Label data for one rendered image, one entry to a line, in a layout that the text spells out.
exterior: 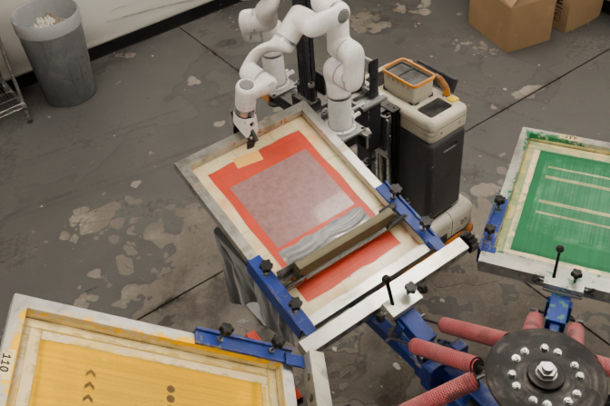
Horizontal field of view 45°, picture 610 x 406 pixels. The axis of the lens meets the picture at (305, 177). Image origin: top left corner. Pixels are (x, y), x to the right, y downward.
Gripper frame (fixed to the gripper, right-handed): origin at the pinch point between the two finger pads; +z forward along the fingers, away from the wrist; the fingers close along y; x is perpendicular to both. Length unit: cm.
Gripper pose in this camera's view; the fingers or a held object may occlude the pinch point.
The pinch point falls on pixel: (243, 137)
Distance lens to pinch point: 279.1
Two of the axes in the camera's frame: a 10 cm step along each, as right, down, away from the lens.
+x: -8.0, 4.3, -4.2
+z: -1.0, 6.1, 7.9
